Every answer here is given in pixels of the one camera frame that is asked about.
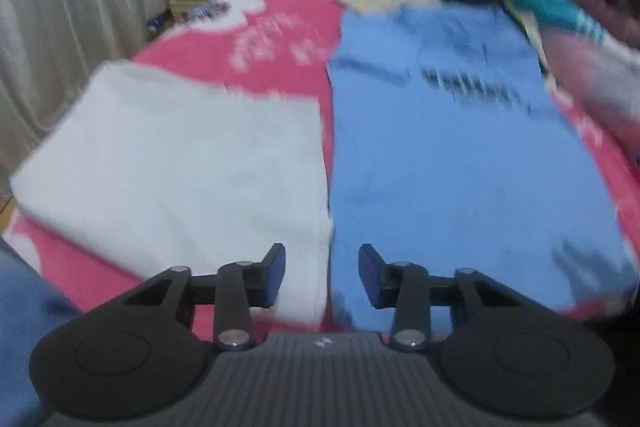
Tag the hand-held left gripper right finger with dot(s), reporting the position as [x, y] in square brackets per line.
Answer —
[370, 277]

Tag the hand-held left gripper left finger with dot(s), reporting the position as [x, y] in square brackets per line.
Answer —
[275, 274]

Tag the folded blue jeans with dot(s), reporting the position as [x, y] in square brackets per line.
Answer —
[25, 332]

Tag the pink and grey quilt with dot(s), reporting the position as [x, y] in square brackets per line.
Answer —
[590, 72]

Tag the pink floral blanket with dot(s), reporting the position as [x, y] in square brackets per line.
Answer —
[280, 57]

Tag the white folded garment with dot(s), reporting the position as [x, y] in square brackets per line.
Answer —
[175, 167]

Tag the beige curtain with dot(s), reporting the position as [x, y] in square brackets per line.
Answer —
[60, 32]

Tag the light blue t-shirt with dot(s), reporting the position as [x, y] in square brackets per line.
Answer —
[450, 182]

